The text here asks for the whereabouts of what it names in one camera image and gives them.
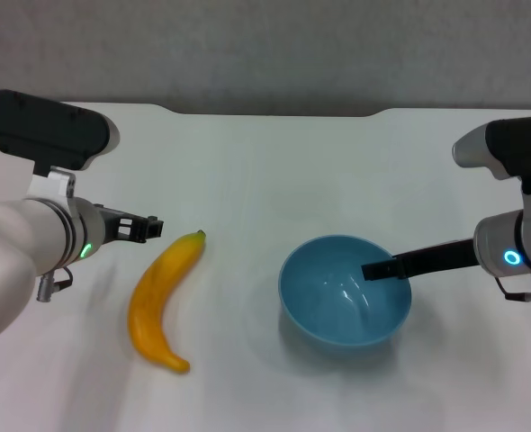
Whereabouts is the yellow banana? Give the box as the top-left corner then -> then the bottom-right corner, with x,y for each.
128,229 -> 207,374

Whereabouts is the silver left camera bracket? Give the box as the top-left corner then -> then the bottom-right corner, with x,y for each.
23,165 -> 77,213

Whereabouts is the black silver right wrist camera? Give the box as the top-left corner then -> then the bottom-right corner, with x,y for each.
452,115 -> 531,182

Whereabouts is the left wrist cable with plug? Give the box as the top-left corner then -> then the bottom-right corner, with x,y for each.
37,266 -> 75,304

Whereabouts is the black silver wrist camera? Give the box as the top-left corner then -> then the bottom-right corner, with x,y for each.
452,115 -> 531,182
0,89 -> 121,173

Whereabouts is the blue bowl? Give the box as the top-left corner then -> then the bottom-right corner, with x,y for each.
277,233 -> 413,354

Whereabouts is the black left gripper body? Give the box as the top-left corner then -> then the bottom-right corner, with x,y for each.
93,203 -> 123,245

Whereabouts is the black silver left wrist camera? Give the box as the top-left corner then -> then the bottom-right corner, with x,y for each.
0,89 -> 121,173

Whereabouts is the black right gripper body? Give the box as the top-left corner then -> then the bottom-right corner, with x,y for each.
397,238 -> 478,280

